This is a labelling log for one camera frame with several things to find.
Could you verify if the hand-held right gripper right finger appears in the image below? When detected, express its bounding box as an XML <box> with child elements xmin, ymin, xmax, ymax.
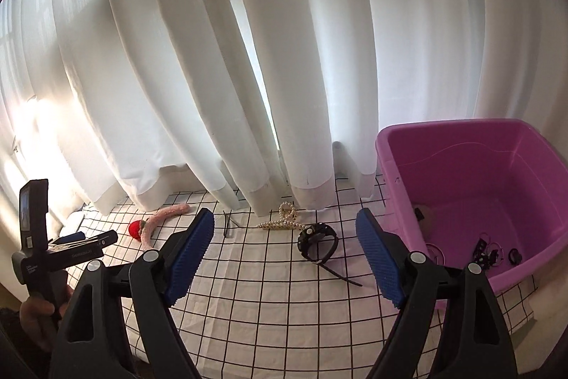
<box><xmin>356</xmin><ymin>208</ymin><xmax>518</xmax><ymax>379</ymax></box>

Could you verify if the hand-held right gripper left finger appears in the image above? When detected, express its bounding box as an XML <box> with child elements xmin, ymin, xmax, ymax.
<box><xmin>48</xmin><ymin>208</ymin><xmax>216</xmax><ymax>379</ymax></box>

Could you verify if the pink plush strawberry headband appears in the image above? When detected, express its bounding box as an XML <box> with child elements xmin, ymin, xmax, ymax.
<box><xmin>129</xmin><ymin>204</ymin><xmax>191</xmax><ymax>250</ymax></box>

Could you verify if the large silver bangle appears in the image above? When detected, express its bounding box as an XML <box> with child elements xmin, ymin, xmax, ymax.
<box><xmin>426</xmin><ymin>243</ymin><xmax>446</xmax><ymax>266</ymax></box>

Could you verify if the black wrist watch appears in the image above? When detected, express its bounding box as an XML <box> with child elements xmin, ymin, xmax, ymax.
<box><xmin>297</xmin><ymin>223</ymin><xmax>364</xmax><ymax>287</ymax></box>

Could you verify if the black studded keychain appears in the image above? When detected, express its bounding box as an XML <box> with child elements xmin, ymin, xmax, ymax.
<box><xmin>471</xmin><ymin>233</ymin><xmax>498</xmax><ymax>271</ymax></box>

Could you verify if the purple plastic bin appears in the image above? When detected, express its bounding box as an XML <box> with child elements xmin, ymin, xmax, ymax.
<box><xmin>375</xmin><ymin>119</ymin><xmax>568</xmax><ymax>311</ymax></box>

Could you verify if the person's left forearm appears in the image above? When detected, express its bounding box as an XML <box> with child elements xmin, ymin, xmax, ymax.
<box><xmin>0</xmin><ymin>308</ymin><xmax>56</xmax><ymax>379</ymax></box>

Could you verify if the person's left hand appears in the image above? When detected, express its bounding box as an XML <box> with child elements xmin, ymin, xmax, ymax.
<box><xmin>20</xmin><ymin>287</ymin><xmax>74</xmax><ymax>344</ymax></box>

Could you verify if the white black checked tablecloth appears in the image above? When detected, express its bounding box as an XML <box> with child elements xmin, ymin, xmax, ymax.
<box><xmin>58</xmin><ymin>177</ymin><xmax>537</xmax><ymax>366</ymax></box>

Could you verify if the pearl hair claw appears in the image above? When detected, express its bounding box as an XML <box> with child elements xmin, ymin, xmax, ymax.
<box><xmin>257</xmin><ymin>202</ymin><xmax>306</xmax><ymax>232</ymax></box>

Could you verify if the white curtain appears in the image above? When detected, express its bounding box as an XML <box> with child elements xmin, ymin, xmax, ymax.
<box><xmin>0</xmin><ymin>0</ymin><xmax>568</xmax><ymax>216</ymax></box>

